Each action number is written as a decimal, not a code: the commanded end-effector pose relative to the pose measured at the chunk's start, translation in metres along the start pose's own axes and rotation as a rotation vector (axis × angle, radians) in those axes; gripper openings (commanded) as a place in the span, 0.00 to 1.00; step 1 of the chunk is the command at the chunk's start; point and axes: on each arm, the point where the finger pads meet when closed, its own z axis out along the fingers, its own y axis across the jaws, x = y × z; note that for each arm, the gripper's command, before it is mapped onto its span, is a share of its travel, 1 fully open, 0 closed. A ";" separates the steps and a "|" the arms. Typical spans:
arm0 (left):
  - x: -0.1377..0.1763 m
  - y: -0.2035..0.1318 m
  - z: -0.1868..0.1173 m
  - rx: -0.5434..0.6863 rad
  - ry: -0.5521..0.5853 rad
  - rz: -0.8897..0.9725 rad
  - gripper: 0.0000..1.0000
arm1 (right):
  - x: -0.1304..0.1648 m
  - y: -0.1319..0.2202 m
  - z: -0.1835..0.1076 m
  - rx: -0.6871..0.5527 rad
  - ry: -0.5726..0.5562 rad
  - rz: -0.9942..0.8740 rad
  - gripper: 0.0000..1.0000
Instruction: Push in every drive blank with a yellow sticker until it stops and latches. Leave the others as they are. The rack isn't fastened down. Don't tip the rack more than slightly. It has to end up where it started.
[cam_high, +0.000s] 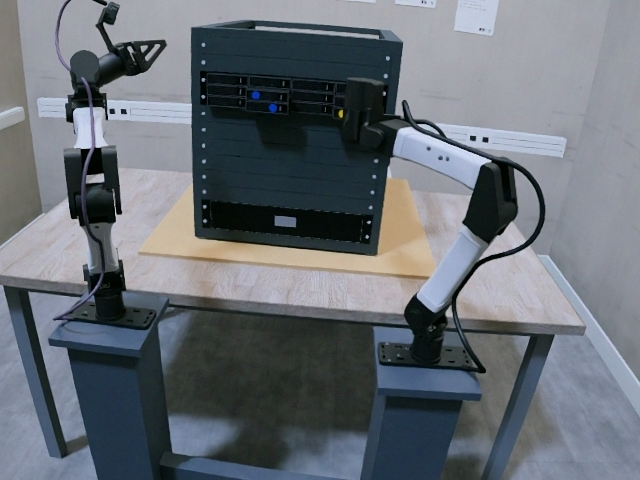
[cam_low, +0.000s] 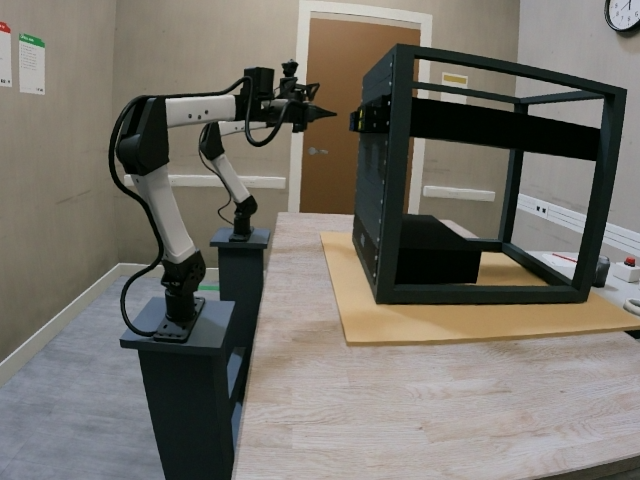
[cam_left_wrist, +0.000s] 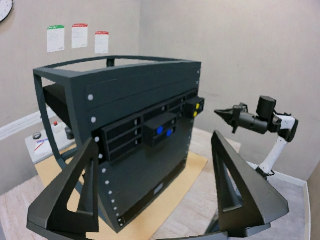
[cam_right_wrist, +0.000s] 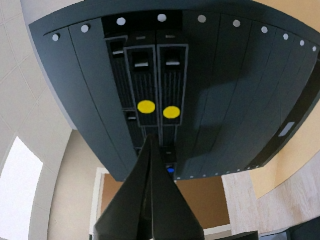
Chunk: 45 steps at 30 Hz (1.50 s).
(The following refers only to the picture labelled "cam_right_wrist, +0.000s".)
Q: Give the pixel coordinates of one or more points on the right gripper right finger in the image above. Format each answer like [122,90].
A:
[172,218]

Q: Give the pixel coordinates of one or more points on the tan flat board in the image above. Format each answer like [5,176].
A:
[305,144]

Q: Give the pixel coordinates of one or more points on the black metal rack frame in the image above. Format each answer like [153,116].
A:
[253,78]

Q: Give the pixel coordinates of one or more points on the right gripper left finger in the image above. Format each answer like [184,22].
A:
[124,217]

